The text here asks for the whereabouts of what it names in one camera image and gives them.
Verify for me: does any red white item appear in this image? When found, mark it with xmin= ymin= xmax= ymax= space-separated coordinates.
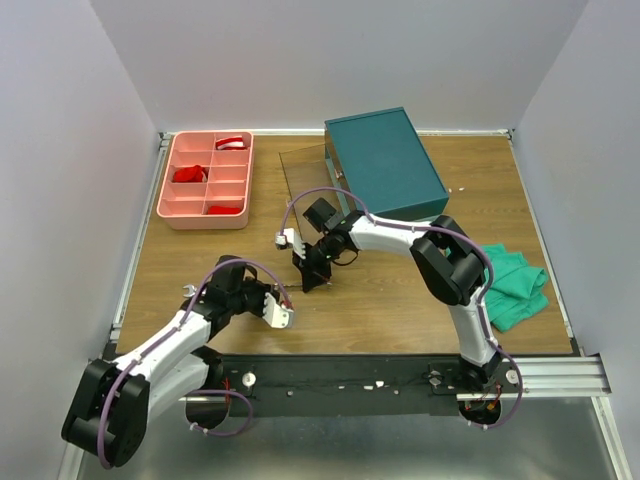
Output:
xmin=214 ymin=136 xmax=247 ymax=151

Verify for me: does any red item in tray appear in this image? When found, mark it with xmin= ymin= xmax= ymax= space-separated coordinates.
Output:
xmin=172 ymin=165 xmax=207 ymax=183

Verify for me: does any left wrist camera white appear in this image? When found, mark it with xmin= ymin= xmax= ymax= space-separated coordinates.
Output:
xmin=262 ymin=293 xmax=295 ymax=329

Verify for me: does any aluminium rail frame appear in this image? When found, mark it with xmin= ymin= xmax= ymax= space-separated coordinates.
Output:
xmin=56 ymin=130 xmax=632 ymax=480

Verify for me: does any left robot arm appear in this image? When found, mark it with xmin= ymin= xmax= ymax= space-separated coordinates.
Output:
xmin=61 ymin=255 xmax=293 ymax=469

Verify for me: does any green cloth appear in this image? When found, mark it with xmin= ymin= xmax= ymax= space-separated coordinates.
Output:
xmin=483 ymin=244 xmax=549 ymax=333

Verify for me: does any teal drawer cabinet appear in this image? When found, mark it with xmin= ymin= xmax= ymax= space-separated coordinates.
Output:
xmin=324 ymin=107 xmax=449 ymax=221

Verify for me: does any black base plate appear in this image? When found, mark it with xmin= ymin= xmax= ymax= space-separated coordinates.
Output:
xmin=164 ymin=353 xmax=521 ymax=419

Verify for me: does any clear drawer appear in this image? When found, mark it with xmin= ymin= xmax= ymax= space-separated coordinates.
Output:
xmin=279 ymin=144 xmax=358 ymax=244

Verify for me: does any red item front compartment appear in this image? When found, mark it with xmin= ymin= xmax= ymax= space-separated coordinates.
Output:
xmin=206 ymin=205 xmax=243 ymax=216

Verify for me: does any pink compartment tray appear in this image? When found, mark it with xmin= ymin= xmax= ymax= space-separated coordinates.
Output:
xmin=156 ymin=130 xmax=254 ymax=230

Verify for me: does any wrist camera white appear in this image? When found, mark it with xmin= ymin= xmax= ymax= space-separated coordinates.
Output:
xmin=262 ymin=293 xmax=295 ymax=329
xmin=275 ymin=228 xmax=306 ymax=259

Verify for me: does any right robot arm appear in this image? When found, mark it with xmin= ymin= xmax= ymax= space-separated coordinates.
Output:
xmin=275 ymin=198 xmax=502 ymax=392

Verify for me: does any silver wrench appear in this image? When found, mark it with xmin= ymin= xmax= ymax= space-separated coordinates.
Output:
xmin=283 ymin=282 xmax=333 ymax=291
xmin=183 ymin=284 xmax=197 ymax=298

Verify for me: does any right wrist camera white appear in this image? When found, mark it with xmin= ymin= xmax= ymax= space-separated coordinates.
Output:
xmin=275 ymin=228 xmax=306 ymax=259

